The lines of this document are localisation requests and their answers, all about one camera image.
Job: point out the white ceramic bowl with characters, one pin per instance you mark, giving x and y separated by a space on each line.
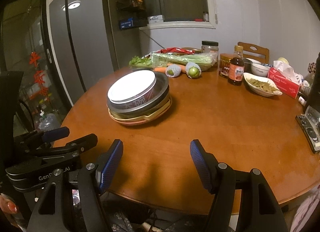
132 90

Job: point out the pink plastic plate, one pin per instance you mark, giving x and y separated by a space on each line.
135 121

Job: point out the clear jar with black lid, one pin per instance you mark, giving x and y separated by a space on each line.
210 47

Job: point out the black fridge side rack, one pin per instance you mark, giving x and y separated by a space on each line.
131 14

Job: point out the orange carrot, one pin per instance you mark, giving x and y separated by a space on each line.
162 69

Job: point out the red tissue box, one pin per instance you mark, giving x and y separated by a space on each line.
288 87

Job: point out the white ceramic rice bowl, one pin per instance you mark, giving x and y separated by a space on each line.
260 69

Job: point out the grey double-door refrigerator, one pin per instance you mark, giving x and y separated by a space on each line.
83 44

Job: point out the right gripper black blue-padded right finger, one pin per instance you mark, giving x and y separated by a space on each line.
259 209

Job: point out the white dish with dried leaves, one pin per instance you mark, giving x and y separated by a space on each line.
261 85

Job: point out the yellow plastic plate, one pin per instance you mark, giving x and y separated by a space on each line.
163 108

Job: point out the left hand with red nails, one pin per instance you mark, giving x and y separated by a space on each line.
9 208

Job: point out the leafy green vegetable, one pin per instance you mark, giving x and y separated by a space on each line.
137 62

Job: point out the small green fruit in net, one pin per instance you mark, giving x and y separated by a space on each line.
173 71

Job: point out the dark soy sauce bottle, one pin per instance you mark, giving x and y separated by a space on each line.
236 67

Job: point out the bagged celery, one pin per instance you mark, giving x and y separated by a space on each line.
204 60

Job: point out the green fruit in foam net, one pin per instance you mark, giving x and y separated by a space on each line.
192 70

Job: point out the red snack bag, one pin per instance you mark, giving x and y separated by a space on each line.
177 50

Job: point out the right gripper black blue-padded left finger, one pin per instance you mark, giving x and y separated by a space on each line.
54 211

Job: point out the wooden chair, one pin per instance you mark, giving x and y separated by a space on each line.
252 51

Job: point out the black plate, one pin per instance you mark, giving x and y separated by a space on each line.
143 110

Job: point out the glass door with red decoration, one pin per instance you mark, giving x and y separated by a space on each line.
22 38

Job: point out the chili sauce jar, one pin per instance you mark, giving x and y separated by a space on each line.
224 64

